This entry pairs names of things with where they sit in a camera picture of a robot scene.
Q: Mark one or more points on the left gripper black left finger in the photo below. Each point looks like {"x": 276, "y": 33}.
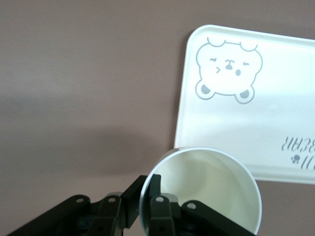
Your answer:
{"x": 103, "y": 216}

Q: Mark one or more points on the white plastic cup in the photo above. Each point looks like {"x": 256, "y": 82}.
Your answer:
{"x": 221, "y": 177}

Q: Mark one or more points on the white tray with bear print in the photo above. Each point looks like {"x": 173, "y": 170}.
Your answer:
{"x": 246, "y": 123}

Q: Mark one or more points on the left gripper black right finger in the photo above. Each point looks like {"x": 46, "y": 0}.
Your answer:
{"x": 162, "y": 218}

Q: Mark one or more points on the brown table cover mat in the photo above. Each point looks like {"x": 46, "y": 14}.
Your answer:
{"x": 73, "y": 73}

